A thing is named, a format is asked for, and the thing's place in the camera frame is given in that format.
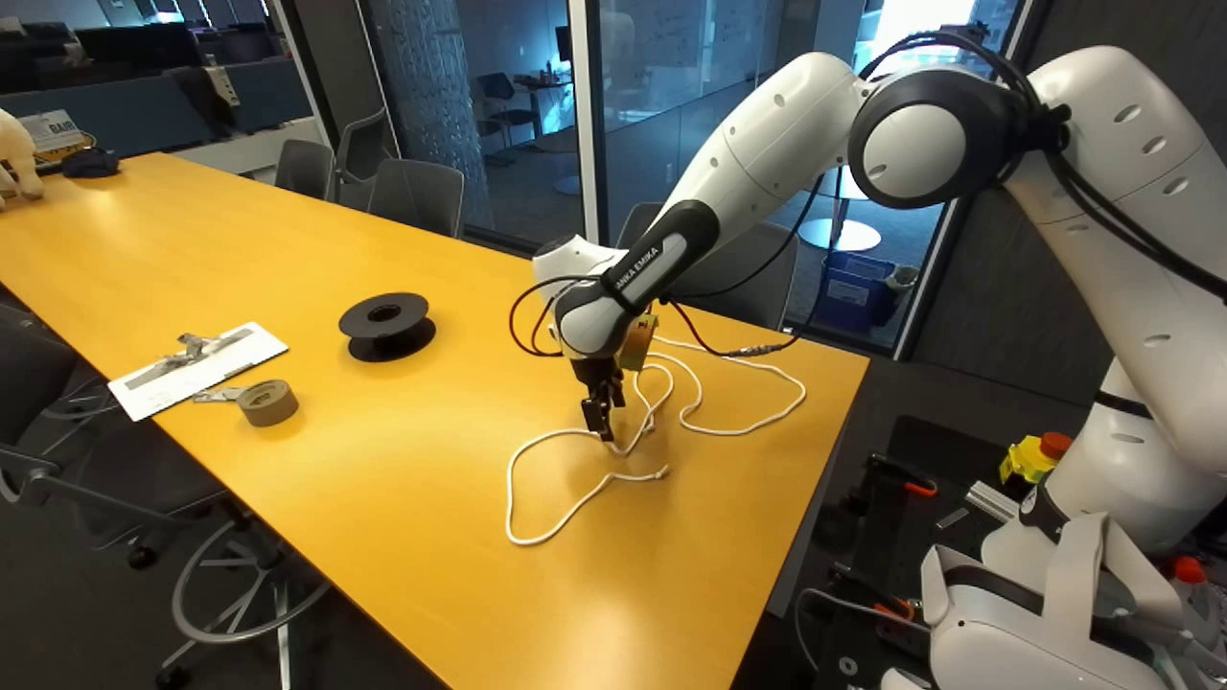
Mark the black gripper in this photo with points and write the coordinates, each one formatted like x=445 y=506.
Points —
x=601 y=377

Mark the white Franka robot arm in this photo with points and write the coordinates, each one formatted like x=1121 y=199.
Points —
x=1125 y=156

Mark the black plastic spool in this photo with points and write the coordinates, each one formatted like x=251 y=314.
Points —
x=369 y=341

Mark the blue bin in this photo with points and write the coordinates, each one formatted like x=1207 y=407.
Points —
x=858 y=291

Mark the black equipment case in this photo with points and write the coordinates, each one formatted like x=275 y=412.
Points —
x=894 y=524

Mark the grey tape roll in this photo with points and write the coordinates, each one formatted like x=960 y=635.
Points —
x=270 y=412

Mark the small grey chair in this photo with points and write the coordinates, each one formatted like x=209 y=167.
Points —
x=303 y=170

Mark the small metal tool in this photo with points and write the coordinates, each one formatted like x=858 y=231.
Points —
x=192 y=345

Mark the yellow red stop button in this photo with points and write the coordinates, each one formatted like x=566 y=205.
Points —
x=1026 y=462

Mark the white paper sheet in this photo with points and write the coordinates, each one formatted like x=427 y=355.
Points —
x=154 y=388

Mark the white VR headset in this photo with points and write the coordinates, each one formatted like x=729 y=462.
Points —
x=1022 y=637

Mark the small black object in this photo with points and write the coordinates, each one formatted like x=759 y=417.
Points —
x=90 y=163

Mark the black office chair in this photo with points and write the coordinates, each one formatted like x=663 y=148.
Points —
x=26 y=384

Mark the red capped bottle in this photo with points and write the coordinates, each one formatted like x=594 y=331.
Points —
x=1191 y=567

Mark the white labelled box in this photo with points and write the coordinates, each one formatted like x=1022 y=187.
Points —
x=57 y=127

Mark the white bag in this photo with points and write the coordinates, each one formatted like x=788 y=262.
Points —
x=16 y=158

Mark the tan wrist camera box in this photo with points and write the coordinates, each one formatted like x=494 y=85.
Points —
x=638 y=341

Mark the white window frame post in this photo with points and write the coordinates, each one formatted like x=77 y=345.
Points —
x=587 y=127

